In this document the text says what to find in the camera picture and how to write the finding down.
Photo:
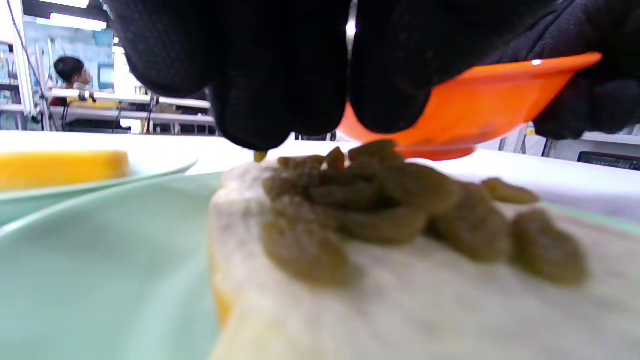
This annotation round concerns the person's right hand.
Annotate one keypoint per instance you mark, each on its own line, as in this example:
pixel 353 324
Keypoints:
pixel 600 30

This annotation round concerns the white metal frame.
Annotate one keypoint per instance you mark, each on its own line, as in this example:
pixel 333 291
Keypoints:
pixel 25 75

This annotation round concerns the green round plate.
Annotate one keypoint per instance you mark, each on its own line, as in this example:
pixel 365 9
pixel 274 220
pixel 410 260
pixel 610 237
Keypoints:
pixel 60 200
pixel 100 280

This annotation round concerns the orange plastic bowl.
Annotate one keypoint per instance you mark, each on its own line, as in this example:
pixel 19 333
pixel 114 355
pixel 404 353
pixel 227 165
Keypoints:
pixel 475 110

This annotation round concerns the pile of green raisins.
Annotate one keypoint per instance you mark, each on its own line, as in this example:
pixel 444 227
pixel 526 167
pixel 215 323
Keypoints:
pixel 390 200

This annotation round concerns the person's left hand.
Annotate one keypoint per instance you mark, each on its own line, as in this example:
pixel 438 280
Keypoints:
pixel 275 65

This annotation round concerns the white long desk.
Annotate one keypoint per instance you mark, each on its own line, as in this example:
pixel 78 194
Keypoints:
pixel 150 117

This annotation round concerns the white toast slice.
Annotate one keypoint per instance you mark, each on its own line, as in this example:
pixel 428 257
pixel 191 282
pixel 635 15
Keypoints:
pixel 60 170
pixel 425 310

